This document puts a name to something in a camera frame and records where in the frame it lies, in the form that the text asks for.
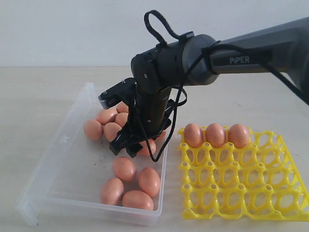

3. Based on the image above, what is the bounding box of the brown egg centre back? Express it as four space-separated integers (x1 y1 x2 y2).
114 112 128 127

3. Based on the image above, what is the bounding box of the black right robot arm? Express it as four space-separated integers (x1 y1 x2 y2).
100 18 309 157

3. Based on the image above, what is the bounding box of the clear plastic container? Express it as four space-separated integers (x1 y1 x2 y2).
16 82 164 226

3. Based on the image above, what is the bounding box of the black camera cable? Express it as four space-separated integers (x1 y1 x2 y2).
125 10 309 162

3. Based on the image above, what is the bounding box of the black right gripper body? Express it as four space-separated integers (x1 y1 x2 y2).
116 99 174 147

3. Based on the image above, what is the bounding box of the brown egg placed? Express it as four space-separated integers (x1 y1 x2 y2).
228 124 250 148
183 123 204 148
206 123 226 148

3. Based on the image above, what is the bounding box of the brown egg near left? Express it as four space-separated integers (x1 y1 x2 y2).
100 177 124 205

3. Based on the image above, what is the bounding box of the brown egg far corner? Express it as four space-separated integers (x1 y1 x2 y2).
156 130 167 140

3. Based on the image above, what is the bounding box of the brown egg back left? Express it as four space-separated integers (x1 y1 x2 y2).
96 108 118 125

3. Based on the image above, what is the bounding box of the brown egg left upper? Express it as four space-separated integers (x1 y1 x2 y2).
84 119 103 141

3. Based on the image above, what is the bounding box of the brown egg front right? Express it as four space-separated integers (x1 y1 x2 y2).
138 167 161 197

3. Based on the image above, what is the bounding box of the yellow plastic egg tray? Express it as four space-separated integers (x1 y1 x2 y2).
179 130 309 221

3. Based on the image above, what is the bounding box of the brown egg near right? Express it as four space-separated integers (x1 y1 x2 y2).
122 190 154 211

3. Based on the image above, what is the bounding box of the brown egg back middle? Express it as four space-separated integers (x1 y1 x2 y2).
116 102 129 114

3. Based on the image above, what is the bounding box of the brown egg left middle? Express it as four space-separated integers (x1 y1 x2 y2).
103 122 122 142

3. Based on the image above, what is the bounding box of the brown egg front centre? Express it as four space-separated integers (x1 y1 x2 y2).
112 157 136 182

